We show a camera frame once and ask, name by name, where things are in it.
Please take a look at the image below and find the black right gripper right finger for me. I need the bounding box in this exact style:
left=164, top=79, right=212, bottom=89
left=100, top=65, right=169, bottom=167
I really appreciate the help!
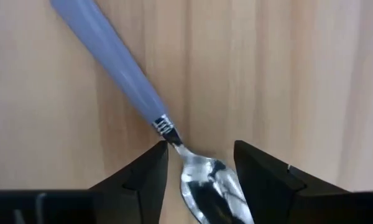
left=234, top=139, right=373, bottom=224

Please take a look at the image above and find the silver spoon with lilac handle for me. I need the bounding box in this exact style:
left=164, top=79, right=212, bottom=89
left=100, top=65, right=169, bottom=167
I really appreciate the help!
left=49, top=0, right=256, bottom=224

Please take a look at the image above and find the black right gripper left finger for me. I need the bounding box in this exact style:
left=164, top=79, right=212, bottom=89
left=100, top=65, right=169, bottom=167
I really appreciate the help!
left=0, top=140, right=169, bottom=224

